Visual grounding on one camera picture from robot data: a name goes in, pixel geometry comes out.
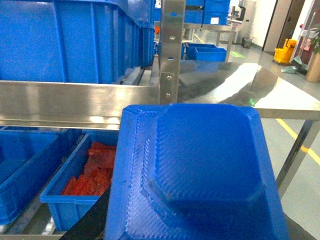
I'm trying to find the blue block part with knob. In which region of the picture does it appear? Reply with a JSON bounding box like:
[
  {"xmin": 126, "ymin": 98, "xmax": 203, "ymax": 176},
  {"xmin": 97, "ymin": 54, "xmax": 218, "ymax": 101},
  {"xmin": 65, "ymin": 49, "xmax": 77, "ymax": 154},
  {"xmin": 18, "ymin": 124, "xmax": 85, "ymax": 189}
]
[{"xmin": 104, "ymin": 103, "xmax": 289, "ymax": 240}]

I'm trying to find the blue crate with red parts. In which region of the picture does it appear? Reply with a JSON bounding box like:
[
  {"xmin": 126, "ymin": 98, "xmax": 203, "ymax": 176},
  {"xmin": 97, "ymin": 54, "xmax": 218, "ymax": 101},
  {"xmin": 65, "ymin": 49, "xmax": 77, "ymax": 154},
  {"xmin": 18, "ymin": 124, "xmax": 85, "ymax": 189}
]
[{"xmin": 40, "ymin": 130, "xmax": 119, "ymax": 231}]

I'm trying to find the large blue upper crate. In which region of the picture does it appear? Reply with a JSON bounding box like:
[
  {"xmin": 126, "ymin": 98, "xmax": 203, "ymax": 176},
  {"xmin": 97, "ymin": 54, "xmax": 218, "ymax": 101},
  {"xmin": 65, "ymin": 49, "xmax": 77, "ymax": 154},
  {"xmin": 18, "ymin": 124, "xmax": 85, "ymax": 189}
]
[{"xmin": 0, "ymin": 0, "xmax": 155, "ymax": 84}]

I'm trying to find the grey trash bin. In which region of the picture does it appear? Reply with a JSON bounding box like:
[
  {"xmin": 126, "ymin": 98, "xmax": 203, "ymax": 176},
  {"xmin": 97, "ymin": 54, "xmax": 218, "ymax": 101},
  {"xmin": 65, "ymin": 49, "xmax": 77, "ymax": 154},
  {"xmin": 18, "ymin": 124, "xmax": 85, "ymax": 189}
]
[{"xmin": 241, "ymin": 37, "xmax": 252, "ymax": 49}]

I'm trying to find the blue crate lower middle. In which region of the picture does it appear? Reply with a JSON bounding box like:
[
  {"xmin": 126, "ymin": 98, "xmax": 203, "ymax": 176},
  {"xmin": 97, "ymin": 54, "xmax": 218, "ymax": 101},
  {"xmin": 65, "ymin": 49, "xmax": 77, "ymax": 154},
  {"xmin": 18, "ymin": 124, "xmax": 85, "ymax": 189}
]
[{"xmin": 0, "ymin": 126, "xmax": 82, "ymax": 225}]

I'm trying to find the stainless steel flow rack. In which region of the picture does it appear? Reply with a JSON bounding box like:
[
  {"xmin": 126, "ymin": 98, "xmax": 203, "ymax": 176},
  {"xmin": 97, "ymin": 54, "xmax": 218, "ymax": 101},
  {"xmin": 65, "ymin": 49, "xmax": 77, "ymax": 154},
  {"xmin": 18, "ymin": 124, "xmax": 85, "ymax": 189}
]
[{"xmin": 0, "ymin": 0, "xmax": 186, "ymax": 240}]

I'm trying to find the yellow mop bucket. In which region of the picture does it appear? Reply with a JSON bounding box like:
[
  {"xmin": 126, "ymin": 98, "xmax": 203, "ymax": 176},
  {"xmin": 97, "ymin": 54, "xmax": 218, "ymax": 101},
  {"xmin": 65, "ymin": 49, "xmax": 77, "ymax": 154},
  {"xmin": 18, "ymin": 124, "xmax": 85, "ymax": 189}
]
[{"xmin": 273, "ymin": 38, "xmax": 297, "ymax": 64}]

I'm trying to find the potted plant in tan pot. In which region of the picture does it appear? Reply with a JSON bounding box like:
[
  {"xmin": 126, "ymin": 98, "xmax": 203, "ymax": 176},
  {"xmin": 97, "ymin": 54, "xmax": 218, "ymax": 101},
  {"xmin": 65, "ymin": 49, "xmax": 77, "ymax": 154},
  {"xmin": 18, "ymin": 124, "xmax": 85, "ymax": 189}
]
[{"xmin": 306, "ymin": 31, "xmax": 320, "ymax": 83}]

